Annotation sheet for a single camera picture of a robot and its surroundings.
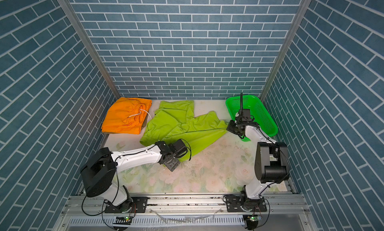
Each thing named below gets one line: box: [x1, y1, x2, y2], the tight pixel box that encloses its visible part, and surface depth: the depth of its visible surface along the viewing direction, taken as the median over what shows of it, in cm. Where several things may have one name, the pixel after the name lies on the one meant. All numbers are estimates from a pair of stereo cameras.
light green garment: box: [139, 100, 229, 162], surface depth 104 cm
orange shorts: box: [101, 97, 153, 135], surface depth 104 cm
